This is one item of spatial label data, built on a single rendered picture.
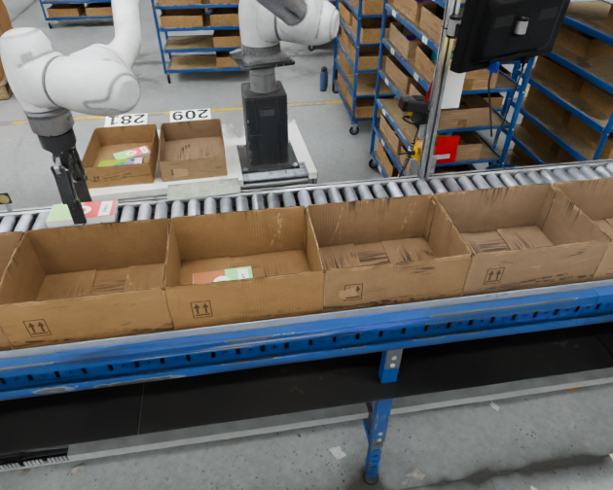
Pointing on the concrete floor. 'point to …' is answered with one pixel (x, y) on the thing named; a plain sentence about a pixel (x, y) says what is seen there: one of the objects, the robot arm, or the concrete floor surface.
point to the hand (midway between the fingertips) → (81, 204)
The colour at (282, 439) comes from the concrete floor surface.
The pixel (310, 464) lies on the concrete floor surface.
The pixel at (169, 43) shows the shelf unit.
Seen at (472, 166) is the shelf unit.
